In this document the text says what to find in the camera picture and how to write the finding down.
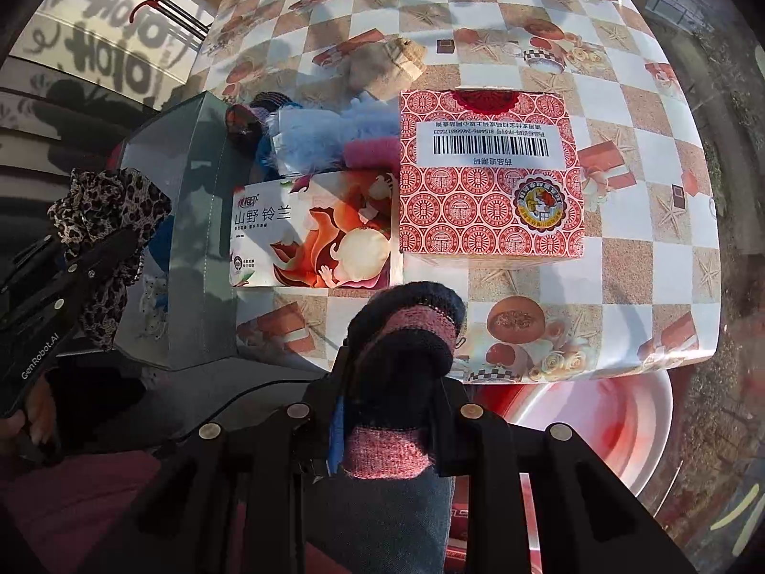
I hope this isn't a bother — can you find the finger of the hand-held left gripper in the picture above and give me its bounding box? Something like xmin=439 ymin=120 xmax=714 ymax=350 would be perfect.
xmin=36 ymin=232 xmax=145 ymax=337
xmin=0 ymin=238 xmax=68 ymax=325

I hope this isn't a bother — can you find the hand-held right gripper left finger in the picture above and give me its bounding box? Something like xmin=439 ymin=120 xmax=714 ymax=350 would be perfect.
xmin=108 ymin=341 xmax=353 ymax=574

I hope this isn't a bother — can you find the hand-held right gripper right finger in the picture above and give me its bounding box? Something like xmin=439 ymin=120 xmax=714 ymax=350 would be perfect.
xmin=433 ymin=376 xmax=697 ymax=574

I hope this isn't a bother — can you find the leopard print scrunchie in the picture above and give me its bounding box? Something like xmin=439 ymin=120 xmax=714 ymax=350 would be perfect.
xmin=48 ymin=168 xmax=174 ymax=353

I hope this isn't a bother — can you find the black pink striped sock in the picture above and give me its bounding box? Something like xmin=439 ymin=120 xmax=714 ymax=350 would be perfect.
xmin=343 ymin=281 xmax=468 ymax=482

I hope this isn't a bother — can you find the grey cardboard box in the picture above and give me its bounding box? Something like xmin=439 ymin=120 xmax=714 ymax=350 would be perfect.
xmin=112 ymin=91 xmax=241 ymax=372

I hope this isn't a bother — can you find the pink sponge block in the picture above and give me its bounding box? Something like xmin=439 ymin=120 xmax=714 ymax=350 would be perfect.
xmin=343 ymin=135 xmax=401 ymax=169

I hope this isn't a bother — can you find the light blue fluffy cloth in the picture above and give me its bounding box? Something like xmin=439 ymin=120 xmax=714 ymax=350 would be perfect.
xmin=262 ymin=100 xmax=403 ymax=176

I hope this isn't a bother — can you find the person's left hand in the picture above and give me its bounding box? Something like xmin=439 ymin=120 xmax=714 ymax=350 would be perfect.
xmin=0 ymin=378 xmax=61 ymax=449

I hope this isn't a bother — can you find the white printed cloth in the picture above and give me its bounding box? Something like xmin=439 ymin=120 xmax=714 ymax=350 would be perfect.
xmin=139 ymin=278 xmax=171 ymax=339

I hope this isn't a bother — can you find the dark grey cloth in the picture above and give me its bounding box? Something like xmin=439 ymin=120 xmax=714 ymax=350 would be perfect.
xmin=299 ymin=475 xmax=458 ymax=574

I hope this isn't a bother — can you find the red white plastic basin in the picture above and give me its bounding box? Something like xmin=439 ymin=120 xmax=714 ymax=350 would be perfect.
xmin=475 ymin=369 xmax=674 ymax=518

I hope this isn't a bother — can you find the person's maroon clothing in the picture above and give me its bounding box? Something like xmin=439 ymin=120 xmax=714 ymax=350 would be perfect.
xmin=0 ymin=447 xmax=255 ymax=574

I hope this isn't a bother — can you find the checkered printed tablecloth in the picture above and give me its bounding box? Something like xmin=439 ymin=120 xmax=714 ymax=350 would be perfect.
xmin=194 ymin=0 xmax=722 ymax=385

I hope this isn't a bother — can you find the floral tissue pack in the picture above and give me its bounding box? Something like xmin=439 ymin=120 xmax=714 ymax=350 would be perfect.
xmin=229 ymin=169 xmax=403 ymax=289

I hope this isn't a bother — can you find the red patterned medicine box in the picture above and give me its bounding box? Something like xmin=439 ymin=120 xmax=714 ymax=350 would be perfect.
xmin=398 ymin=88 xmax=587 ymax=262

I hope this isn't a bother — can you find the dark striped sock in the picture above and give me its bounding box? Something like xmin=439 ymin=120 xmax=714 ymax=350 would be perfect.
xmin=225 ymin=92 xmax=289 ymax=152

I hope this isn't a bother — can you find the beige knitted sock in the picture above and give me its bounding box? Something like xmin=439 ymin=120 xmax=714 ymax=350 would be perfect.
xmin=348 ymin=37 xmax=427 ymax=98

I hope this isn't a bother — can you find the black cable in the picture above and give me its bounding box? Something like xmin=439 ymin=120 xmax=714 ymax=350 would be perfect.
xmin=134 ymin=379 xmax=336 ymax=463

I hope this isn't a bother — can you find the red handled tool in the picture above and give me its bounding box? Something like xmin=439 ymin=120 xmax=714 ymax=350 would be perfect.
xmin=130 ymin=0 xmax=212 ymax=31
xmin=132 ymin=0 xmax=207 ymax=38

